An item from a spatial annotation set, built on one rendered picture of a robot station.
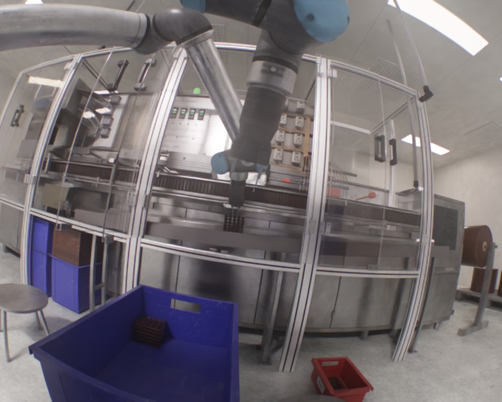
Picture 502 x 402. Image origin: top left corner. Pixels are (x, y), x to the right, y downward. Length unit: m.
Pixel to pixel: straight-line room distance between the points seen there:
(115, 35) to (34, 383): 1.18
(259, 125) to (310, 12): 0.21
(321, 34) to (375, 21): 2.15
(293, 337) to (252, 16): 1.18
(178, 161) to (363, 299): 1.47
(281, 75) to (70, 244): 1.42
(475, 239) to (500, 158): 3.01
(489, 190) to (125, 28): 5.29
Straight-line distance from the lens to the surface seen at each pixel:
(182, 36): 0.67
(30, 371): 1.14
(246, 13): 0.33
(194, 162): 1.28
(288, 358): 1.24
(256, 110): 0.40
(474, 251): 2.37
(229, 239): 1.09
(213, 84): 0.70
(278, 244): 1.11
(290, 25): 0.33
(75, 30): 0.64
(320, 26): 0.32
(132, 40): 0.72
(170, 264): 1.43
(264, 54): 0.43
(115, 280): 1.64
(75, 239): 1.49
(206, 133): 1.75
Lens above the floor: 0.73
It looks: 7 degrees up
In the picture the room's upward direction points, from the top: 8 degrees clockwise
